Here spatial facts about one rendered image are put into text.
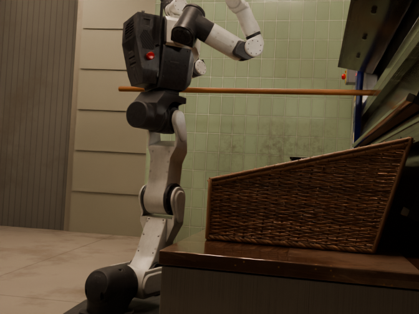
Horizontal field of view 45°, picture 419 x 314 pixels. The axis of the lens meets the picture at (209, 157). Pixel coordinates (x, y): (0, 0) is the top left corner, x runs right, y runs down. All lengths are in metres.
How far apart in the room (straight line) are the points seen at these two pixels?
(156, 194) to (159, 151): 0.19
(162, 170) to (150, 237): 0.30
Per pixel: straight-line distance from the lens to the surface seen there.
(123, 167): 5.55
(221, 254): 1.05
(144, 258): 2.20
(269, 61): 4.02
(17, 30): 6.32
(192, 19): 2.09
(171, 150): 2.22
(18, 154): 6.09
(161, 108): 2.13
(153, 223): 2.25
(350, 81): 3.62
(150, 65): 2.16
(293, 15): 4.10
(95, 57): 5.81
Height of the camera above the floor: 0.75
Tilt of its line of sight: 2 degrees up
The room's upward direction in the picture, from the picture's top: 3 degrees clockwise
